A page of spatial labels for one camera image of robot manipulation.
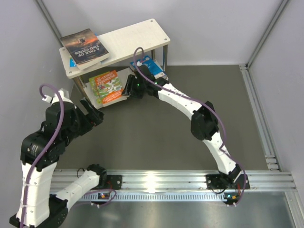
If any aluminium mounting rail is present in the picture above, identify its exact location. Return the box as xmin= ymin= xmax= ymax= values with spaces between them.
xmin=81 ymin=170 xmax=296 ymax=203

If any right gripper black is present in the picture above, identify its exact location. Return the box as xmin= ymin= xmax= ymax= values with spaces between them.
xmin=122 ymin=75 xmax=147 ymax=99

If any blue back-cover book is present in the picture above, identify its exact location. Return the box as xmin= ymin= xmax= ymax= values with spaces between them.
xmin=136 ymin=55 xmax=168 ymax=80

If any white two-tier shelf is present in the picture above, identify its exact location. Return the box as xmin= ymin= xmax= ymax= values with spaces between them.
xmin=59 ymin=19 xmax=171 ymax=109

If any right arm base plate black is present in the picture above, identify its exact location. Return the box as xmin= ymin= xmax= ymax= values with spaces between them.
xmin=206 ymin=174 xmax=250 ymax=190

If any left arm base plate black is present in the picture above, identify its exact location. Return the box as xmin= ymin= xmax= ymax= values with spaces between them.
xmin=93 ymin=175 xmax=122 ymax=190

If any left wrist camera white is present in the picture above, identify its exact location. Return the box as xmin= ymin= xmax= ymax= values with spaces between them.
xmin=42 ymin=88 xmax=71 ymax=105

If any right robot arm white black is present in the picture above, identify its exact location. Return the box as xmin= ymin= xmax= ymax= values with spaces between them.
xmin=123 ymin=65 xmax=242 ymax=189

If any dark tale of two cities book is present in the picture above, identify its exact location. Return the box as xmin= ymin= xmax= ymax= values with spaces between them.
xmin=59 ymin=28 xmax=111 ymax=71

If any lime green book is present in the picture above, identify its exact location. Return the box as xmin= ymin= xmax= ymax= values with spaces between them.
xmin=89 ymin=76 xmax=100 ymax=103

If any orange 78-storey treehouse book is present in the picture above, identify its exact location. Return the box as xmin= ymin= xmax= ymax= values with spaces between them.
xmin=95 ymin=70 xmax=123 ymax=105

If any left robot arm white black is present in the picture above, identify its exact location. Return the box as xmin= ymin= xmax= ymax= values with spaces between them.
xmin=9 ymin=89 xmax=107 ymax=228

